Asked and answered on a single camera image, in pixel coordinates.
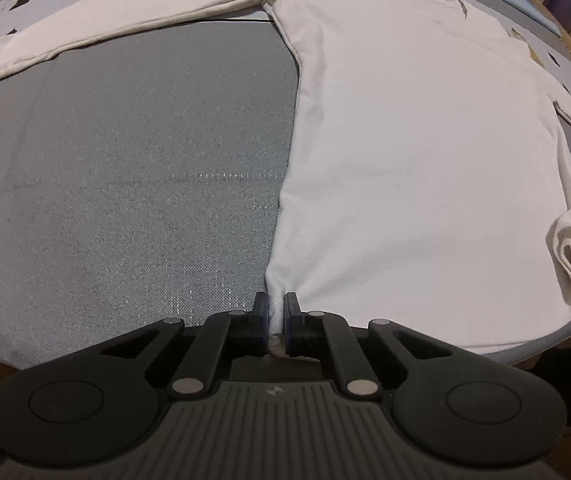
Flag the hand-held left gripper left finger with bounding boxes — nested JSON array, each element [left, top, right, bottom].
[[98, 291, 270, 402]]

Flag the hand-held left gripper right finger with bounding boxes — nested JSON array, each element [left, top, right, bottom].
[[284, 291, 459, 402]]

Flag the white long-sleeved shirt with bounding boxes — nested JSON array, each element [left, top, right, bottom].
[[0, 0, 571, 361]]

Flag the grey woven mat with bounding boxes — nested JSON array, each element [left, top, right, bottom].
[[0, 19, 571, 377]]

